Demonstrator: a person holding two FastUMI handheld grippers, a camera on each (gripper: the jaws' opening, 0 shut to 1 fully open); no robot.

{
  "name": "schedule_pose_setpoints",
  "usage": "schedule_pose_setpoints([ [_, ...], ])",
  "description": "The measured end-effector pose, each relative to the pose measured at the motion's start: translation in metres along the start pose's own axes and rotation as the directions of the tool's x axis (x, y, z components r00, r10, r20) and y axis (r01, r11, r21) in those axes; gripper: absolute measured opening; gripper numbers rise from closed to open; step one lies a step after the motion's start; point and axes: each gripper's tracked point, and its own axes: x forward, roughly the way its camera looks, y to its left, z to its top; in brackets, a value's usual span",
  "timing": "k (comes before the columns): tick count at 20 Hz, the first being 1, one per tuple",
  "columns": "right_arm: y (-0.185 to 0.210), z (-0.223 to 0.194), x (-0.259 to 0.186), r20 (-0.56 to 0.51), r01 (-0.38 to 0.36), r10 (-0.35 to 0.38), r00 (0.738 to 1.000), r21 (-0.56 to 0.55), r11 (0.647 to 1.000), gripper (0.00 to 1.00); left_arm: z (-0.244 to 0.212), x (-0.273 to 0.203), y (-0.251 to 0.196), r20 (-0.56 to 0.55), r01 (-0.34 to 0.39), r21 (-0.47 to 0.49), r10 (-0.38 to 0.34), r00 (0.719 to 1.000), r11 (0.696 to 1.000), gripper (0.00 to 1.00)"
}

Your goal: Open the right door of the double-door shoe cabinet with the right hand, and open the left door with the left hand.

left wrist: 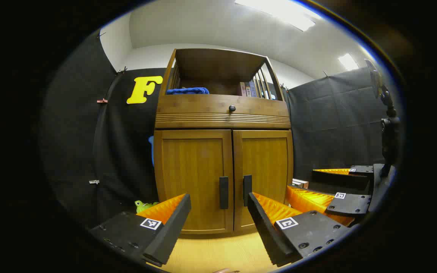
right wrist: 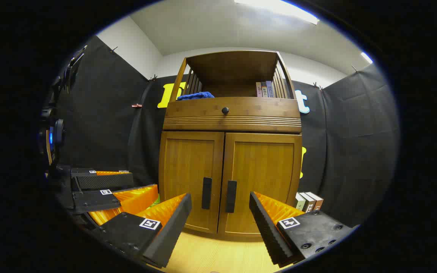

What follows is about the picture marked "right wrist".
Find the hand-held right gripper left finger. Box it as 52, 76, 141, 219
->
88, 193, 192, 269

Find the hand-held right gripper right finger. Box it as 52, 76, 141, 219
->
249, 191, 357, 268

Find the black door handle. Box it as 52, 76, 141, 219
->
202, 177, 212, 210
226, 180, 237, 213

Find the wooden shoe cabinet door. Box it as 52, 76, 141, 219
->
159, 131, 225, 234
218, 132, 302, 237

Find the wooden double-door shoe cabinet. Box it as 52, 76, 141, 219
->
159, 50, 303, 241

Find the black backdrop cloth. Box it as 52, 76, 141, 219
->
53, 36, 399, 228

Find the brown book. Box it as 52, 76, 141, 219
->
307, 191, 324, 211

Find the blue cloth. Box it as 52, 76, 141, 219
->
176, 91, 215, 101

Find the long ceiling light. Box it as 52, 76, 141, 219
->
234, 0, 319, 25

